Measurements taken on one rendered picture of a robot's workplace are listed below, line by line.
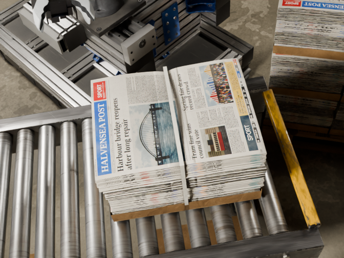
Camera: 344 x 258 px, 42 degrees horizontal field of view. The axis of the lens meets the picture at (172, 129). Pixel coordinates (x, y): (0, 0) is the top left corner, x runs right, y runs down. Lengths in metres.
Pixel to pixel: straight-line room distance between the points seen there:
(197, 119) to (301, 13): 0.72
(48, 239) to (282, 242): 0.58
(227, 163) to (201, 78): 0.23
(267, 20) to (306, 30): 1.15
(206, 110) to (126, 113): 0.18
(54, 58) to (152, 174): 1.56
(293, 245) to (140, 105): 0.49
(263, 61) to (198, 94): 1.53
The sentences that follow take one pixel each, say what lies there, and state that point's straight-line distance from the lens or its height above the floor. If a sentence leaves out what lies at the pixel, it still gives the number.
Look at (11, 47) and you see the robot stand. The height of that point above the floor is 0.21.
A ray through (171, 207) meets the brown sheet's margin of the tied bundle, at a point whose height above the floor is 0.84.
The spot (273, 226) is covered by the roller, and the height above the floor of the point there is 0.80.
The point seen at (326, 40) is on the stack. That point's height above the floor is 0.69.
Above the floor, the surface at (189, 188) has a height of 0.91.
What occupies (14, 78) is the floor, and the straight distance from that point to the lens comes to 2.74.
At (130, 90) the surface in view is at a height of 1.03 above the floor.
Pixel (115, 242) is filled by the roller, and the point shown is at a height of 0.80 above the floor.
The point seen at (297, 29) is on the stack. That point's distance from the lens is 1.67.
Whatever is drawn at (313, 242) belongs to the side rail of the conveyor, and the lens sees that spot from 1.15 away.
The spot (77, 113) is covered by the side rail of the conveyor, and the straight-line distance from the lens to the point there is 1.39.
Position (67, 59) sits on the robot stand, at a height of 0.21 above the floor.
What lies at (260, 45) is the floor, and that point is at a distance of 2.66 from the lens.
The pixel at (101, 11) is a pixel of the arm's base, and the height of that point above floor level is 0.84.
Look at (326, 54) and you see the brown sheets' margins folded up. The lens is 1.76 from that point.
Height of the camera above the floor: 1.85
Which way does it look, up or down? 54 degrees down
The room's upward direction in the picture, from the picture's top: 8 degrees counter-clockwise
